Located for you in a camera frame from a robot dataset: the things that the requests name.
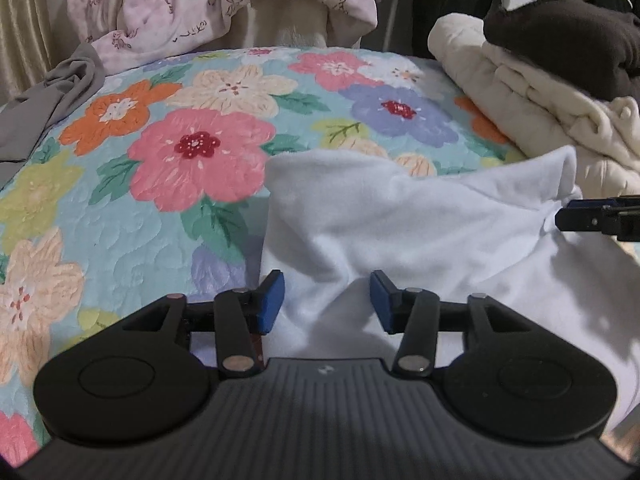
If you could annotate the grey garment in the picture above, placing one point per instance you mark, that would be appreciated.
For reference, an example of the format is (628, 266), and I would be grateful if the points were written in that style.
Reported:
(50, 95)

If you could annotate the pink floral quilt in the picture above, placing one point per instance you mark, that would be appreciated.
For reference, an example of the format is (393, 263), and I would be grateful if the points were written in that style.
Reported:
(175, 5)

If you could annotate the white sweatshirt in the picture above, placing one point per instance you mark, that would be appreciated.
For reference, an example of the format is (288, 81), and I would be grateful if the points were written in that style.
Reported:
(400, 220)

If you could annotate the cream fleece cloth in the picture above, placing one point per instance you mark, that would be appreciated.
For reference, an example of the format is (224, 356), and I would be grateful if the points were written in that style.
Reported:
(290, 25)

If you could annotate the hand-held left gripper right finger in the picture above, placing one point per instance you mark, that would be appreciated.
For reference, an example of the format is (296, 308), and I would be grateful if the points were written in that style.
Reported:
(382, 300)

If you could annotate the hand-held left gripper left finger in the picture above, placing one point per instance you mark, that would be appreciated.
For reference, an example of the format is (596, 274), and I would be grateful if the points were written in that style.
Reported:
(270, 300)

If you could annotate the white clothes rack pole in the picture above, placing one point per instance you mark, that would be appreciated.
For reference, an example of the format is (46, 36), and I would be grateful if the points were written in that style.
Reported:
(393, 25)

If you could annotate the floral bedsheet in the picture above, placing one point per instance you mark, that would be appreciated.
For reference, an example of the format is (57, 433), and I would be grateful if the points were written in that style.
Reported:
(125, 220)

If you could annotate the gold curtain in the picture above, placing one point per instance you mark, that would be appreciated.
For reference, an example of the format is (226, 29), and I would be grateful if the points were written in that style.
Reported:
(25, 20)

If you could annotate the dark brown garment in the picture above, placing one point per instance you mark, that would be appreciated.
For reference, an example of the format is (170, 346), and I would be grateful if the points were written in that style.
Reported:
(565, 35)

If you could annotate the folded cream blanket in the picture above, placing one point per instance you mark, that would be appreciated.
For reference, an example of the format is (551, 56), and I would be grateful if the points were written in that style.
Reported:
(525, 90)

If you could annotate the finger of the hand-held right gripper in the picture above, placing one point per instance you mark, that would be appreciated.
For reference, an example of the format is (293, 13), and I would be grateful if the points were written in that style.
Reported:
(585, 217)

